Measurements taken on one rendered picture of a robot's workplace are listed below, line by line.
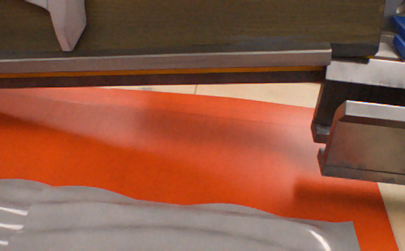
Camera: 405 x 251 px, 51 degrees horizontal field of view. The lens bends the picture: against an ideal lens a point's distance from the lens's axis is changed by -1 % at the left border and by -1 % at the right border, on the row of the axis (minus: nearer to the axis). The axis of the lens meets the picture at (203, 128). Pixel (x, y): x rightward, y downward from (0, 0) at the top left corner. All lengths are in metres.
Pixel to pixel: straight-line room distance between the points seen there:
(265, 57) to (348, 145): 0.07
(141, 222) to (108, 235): 0.02
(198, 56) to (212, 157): 0.07
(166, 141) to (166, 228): 0.09
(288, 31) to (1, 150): 0.20
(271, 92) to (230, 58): 0.13
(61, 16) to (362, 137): 0.18
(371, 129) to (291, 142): 0.09
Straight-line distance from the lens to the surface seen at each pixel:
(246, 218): 0.24
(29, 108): 0.36
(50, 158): 0.30
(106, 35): 0.29
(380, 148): 0.25
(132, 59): 0.27
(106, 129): 0.32
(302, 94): 0.39
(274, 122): 0.34
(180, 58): 0.27
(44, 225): 0.24
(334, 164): 0.25
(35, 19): 0.30
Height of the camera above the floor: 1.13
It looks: 32 degrees down
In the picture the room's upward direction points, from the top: 5 degrees clockwise
